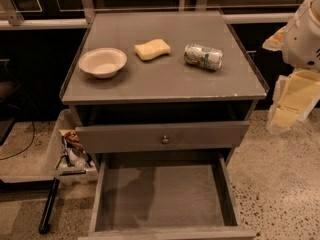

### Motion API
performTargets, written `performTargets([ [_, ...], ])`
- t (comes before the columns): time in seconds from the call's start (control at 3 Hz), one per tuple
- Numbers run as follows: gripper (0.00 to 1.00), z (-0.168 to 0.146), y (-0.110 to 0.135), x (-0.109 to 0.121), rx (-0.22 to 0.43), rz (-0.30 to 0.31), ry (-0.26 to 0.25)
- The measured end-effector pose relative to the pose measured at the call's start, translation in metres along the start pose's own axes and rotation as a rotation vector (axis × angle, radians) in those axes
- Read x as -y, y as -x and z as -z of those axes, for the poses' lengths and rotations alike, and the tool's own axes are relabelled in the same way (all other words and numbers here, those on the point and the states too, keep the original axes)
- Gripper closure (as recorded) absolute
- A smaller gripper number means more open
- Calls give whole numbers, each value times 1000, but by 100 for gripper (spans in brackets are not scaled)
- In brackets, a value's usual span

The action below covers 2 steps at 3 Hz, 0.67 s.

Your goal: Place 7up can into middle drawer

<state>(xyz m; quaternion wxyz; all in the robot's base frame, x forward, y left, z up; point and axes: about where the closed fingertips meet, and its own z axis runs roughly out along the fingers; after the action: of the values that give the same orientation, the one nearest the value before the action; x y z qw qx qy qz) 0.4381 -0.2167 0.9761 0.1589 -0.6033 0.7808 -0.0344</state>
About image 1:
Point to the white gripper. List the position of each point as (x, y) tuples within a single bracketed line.
[(302, 43)]

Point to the grey drawer cabinet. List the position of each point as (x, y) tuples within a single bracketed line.
[(166, 89)]

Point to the brass drawer knob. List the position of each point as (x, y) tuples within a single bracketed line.
[(165, 140)]

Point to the grey top drawer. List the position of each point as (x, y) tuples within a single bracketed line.
[(148, 137)]

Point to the open grey middle drawer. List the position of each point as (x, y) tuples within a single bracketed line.
[(165, 196)]

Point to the yellow sponge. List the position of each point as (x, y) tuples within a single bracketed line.
[(152, 49)]

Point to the white paper bowl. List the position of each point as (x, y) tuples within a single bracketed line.
[(102, 63)]

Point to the snack packets in bin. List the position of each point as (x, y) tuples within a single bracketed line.
[(73, 154)]

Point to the clear plastic storage bin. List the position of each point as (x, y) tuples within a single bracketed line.
[(55, 163)]

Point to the black metal leg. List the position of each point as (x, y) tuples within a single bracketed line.
[(44, 226)]

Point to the metal railing frame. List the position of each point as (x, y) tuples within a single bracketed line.
[(59, 14)]

